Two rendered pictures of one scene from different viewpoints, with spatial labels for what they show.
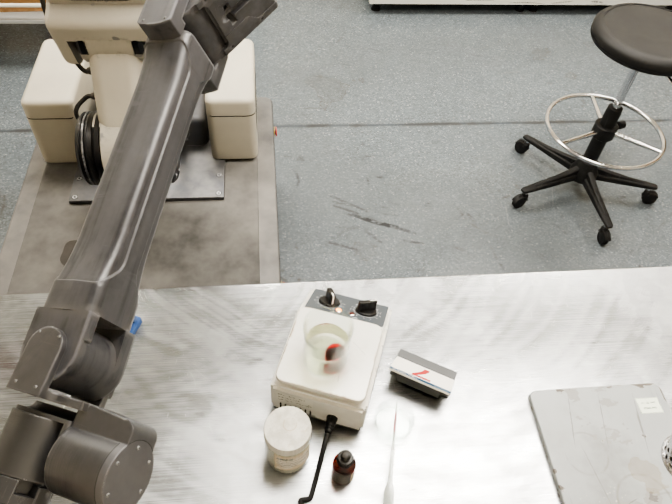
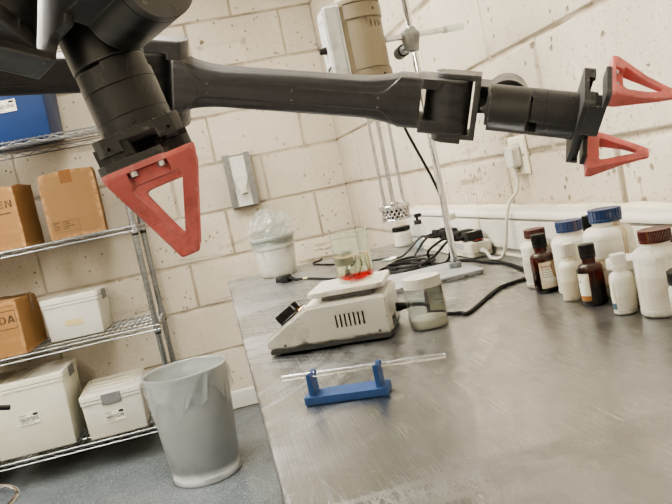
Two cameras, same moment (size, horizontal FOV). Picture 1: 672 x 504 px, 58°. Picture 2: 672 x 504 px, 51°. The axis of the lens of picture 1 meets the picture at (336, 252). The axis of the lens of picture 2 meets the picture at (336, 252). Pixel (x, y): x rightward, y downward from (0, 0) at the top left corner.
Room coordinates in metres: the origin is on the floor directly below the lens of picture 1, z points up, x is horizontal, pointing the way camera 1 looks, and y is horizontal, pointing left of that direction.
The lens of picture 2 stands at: (0.42, 1.12, 1.00)
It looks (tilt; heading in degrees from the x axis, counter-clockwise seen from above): 6 degrees down; 270
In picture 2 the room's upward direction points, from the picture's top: 12 degrees counter-clockwise
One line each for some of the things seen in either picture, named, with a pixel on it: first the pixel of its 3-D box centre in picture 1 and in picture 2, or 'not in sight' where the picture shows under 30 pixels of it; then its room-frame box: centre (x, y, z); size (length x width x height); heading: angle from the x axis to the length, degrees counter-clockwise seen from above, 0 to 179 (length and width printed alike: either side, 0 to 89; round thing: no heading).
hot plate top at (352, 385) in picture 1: (330, 352); (350, 284); (0.41, 0.00, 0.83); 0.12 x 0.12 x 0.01; 79
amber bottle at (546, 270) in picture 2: not in sight; (542, 262); (0.09, -0.04, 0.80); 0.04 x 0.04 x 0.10
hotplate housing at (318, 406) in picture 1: (333, 353); (339, 313); (0.44, -0.01, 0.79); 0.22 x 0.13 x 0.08; 169
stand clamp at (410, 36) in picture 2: not in sight; (404, 44); (0.19, -0.48, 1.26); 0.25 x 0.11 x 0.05; 9
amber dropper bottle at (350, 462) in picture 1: (344, 464); not in sight; (0.28, -0.03, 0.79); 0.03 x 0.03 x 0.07
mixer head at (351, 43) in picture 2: not in sight; (355, 57); (0.30, -0.42, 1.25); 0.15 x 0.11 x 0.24; 9
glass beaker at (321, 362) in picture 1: (325, 345); (353, 256); (0.40, 0.00, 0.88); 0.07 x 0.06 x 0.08; 147
